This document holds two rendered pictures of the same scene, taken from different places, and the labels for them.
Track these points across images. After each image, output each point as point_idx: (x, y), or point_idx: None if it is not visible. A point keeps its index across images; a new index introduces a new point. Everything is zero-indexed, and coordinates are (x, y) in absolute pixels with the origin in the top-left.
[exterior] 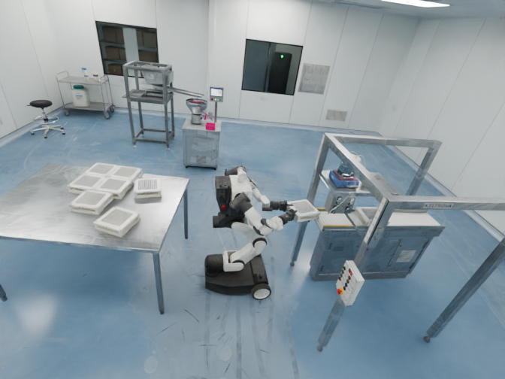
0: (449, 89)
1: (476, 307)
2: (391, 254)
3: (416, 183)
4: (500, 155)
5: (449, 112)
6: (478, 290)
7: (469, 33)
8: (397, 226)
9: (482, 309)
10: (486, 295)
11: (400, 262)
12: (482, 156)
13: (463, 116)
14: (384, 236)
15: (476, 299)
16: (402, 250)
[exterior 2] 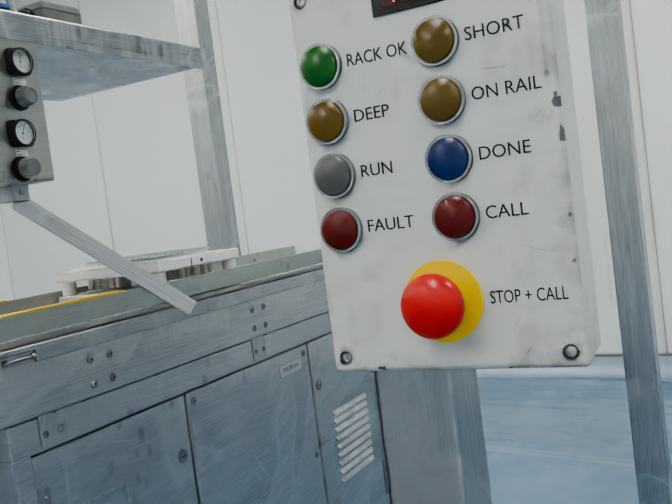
0: (93, 133)
1: (598, 482)
2: (316, 446)
3: (213, 129)
4: (301, 194)
5: (128, 180)
6: (548, 455)
7: (56, 0)
8: (272, 261)
9: (608, 476)
10: (572, 452)
11: (356, 472)
12: (267, 223)
13: (164, 168)
14: (255, 332)
15: (573, 469)
16: (334, 410)
